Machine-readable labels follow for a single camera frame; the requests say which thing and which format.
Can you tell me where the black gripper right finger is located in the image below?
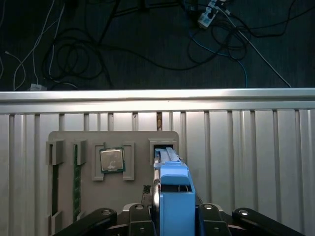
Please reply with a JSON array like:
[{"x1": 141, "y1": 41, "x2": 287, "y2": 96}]
[{"x1": 196, "y1": 203, "x2": 306, "y2": 236}]

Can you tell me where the looped white cable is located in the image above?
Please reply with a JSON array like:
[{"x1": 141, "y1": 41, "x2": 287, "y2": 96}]
[{"x1": 4, "y1": 0, "x2": 66, "y2": 91}]

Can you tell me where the long white cable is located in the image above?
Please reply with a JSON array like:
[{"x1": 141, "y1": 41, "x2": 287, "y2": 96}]
[{"x1": 216, "y1": 6, "x2": 292, "y2": 89}]

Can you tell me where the green RAM stick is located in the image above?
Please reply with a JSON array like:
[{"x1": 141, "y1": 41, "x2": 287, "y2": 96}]
[{"x1": 72, "y1": 144, "x2": 82, "y2": 222}]

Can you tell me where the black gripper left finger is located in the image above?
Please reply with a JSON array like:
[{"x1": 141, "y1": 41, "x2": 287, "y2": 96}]
[{"x1": 53, "y1": 203, "x2": 156, "y2": 236}]

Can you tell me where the black floor cable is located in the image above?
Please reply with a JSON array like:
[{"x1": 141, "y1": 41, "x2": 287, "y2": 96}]
[{"x1": 41, "y1": 0, "x2": 315, "y2": 89}]

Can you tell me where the blue floor cable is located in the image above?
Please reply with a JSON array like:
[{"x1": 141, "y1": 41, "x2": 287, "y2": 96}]
[{"x1": 189, "y1": 30, "x2": 248, "y2": 89}]

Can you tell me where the hard disk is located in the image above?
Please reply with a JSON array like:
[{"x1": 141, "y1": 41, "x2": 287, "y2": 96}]
[{"x1": 152, "y1": 146, "x2": 201, "y2": 236}]

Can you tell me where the white power strip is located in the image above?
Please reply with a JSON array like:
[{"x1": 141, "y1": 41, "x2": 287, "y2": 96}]
[{"x1": 197, "y1": 0, "x2": 219, "y2": 28}]

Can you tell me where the grey parts rack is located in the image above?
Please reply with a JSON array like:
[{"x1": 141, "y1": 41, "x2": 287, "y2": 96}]
[{"x1": 45, "y1": 131, "x2": 182, "y2": 236}]

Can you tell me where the silver CPU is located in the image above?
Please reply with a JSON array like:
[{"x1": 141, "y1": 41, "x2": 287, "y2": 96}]
[{"x1": 99, "y1": 147, "x2": 127, "y2": 175}]

